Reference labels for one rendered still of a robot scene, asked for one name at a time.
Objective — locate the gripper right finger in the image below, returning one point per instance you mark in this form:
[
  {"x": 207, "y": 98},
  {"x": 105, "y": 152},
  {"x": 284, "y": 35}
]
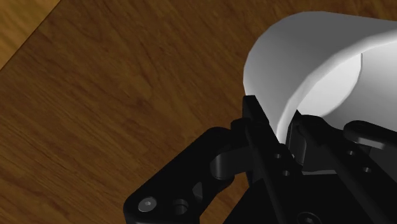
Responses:
[{"x": 350, "y": 161}]

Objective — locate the white cup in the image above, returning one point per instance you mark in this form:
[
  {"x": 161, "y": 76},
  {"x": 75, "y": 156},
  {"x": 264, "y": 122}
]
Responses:
[{"x": 279, "y": 62}]

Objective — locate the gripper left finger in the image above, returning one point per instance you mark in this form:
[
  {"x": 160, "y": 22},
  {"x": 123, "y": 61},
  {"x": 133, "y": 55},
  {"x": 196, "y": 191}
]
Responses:
[{"x": 186, "y": 173}]

